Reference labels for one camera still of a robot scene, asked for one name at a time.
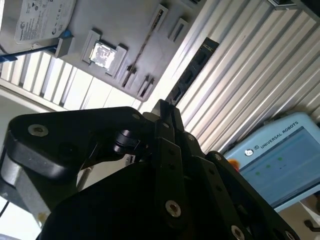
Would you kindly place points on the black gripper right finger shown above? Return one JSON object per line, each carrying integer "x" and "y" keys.
{"x": 240, "y": 197}

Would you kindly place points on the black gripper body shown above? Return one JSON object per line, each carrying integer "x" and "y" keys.
{"x": 112, "y": 212}

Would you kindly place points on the RAM stick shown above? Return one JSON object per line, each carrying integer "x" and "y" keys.
{"x": 195, "y": 67}

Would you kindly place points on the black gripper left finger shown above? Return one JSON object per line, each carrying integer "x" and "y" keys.
{"x": 75, "y": 127}

